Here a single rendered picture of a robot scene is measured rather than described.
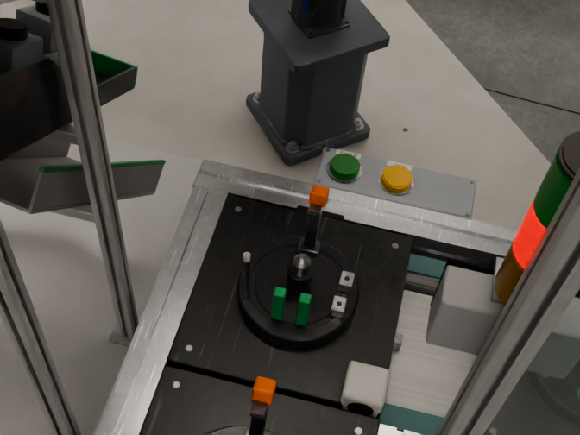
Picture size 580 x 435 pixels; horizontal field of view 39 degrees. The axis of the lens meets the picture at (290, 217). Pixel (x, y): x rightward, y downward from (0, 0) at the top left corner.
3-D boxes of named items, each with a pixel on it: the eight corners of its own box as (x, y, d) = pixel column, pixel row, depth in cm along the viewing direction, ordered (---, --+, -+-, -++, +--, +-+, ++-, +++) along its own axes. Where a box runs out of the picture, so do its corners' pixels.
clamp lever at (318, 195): (302, 238, 97) (312, 183, 93) (318, 242, 97) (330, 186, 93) (297, 254, 94) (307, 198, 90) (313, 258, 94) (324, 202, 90)
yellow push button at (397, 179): (382, 170, 110) (385, 160, 108) (412, 177, 109) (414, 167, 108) (377, 193, 107) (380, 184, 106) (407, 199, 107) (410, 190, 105)
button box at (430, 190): (319, 173, 116) (324, 144, 111) (466, 206, 114) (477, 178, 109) (309, 211, 112) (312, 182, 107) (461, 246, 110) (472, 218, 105)
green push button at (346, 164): (331, 159, 110) (333, 149, 109) (361, 166, 110) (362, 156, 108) (325, 181, 108) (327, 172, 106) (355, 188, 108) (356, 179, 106)
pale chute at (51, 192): (63, 158, 103) (72, 124, 102) (154, 194, 101) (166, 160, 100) (-91, 164, 76) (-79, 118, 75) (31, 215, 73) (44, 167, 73)
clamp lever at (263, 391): (248, 429, 83) (257, 374, 79) (267, 434, 82) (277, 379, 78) (239, 456, 80) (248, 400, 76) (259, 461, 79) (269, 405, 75)
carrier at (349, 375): (227, 203, 105) (227, 138, 95) (411, 246, 103) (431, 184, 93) (166, 369, 91) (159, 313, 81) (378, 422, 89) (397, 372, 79)
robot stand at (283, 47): (324, 76, 133) (338, -26, 117) (370, 137, 126) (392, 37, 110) (244, 102, 128) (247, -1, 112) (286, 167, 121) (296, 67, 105)
